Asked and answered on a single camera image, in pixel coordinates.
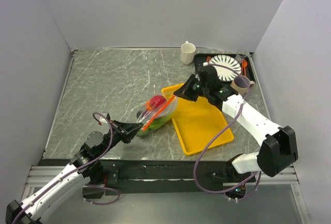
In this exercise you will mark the clear glass cup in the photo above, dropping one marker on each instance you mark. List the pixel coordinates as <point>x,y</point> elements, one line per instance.
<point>241,55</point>

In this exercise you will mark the clear zip top bag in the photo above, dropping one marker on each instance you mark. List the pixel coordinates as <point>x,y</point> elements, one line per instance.
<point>147,117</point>

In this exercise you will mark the striped white plate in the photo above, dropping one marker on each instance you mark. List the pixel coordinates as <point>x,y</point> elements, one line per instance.
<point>227,67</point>

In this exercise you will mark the beige mug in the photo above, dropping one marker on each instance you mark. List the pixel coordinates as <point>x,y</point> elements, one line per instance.
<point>242,84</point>

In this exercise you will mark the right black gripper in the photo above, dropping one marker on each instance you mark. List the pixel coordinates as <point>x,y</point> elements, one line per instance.
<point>185,92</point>

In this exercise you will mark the red toy apple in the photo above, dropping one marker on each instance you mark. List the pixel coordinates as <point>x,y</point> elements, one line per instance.
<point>157,101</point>

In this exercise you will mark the black base beam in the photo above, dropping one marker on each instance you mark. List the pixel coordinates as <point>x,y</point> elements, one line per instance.
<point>157,176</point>

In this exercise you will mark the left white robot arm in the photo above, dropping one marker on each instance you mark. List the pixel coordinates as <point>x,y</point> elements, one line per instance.
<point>37,206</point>

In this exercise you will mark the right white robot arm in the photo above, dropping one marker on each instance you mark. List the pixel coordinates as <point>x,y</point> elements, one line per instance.
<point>278,147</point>

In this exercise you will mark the orange plastic spoon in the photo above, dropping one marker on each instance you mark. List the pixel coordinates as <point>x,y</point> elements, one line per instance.
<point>244,66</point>

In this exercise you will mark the aluminium rail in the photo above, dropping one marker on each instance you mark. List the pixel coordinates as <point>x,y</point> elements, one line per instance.
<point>40,175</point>

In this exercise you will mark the yellow plastic tray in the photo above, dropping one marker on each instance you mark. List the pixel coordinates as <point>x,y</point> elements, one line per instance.
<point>191,125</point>

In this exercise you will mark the green toy starfruit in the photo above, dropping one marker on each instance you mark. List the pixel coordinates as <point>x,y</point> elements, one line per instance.
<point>149,129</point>

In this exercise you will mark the green toy apple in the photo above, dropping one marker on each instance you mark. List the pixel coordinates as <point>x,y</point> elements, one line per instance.
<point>162,120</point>

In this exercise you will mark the white ceramic mug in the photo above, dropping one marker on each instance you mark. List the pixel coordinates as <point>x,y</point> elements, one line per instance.
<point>187,52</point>

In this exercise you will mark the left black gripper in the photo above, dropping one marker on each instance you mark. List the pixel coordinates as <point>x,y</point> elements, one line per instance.
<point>125,130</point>

